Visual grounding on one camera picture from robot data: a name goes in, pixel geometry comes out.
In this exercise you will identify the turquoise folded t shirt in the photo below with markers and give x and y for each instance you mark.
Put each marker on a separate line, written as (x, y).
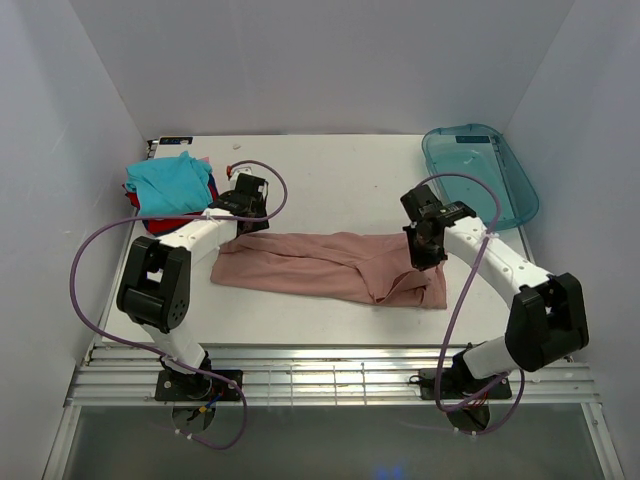
(176, 170)

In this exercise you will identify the dusty pink t shirt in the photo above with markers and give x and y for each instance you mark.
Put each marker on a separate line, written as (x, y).
(366, 269)

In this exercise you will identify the red folded t shirt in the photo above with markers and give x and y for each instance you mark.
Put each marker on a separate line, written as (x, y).
(160, 222)

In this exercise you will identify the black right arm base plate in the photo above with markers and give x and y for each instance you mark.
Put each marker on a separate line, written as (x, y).
(456, 389)

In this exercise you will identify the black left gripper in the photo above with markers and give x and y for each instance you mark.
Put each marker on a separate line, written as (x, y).
(257, 215)

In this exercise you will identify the black blue corner label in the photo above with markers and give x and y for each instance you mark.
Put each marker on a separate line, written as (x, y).
(184, 140)

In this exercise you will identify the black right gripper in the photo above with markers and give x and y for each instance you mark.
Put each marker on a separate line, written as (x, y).
(420, 248)

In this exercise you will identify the navy blue folded t shirt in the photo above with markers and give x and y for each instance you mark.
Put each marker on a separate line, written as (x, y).
(212, 187)

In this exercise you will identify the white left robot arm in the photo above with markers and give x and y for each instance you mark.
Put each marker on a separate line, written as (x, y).
(155, 287)

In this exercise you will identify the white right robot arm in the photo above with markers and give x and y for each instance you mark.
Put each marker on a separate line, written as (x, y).
(547, 317)

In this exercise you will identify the teal transparent plastic bin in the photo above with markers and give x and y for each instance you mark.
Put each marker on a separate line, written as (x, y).
(471, 157)

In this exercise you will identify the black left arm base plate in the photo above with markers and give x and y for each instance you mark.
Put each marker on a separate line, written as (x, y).
(178, 387)

